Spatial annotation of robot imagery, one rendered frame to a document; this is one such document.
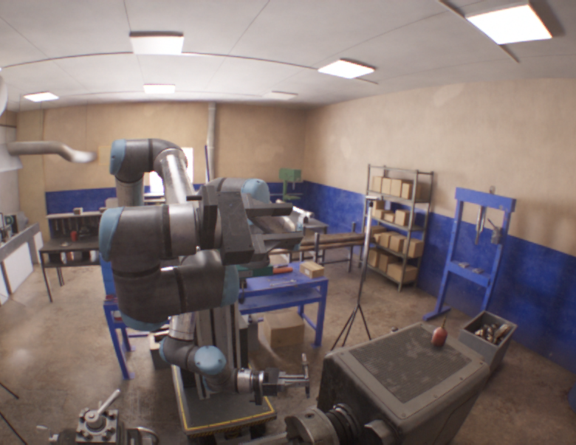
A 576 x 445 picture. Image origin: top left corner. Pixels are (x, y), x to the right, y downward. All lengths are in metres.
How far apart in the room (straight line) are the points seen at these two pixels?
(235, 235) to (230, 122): 7.36
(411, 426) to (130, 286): 0.88
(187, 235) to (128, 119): 7.30
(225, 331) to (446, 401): 1.46
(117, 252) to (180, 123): 7.21
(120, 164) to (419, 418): 1.24
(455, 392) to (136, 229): 1.10
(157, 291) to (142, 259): 0.07
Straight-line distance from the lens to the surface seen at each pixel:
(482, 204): 3.76
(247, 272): 1.58
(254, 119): 7.99
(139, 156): 0.96
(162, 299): 0.52
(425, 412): 1.06
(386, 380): 1.11
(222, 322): 1.99
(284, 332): 3.27
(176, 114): 7.66
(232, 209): 0.52
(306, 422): 1.09
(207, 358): 0.93
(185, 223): 0.47
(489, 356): 3.10
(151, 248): 0.48
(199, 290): 0.52
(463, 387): 1.21
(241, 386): 1.02
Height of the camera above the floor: 2.08
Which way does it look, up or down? 13 degrees down
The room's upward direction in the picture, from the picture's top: 3 degrees clockwise
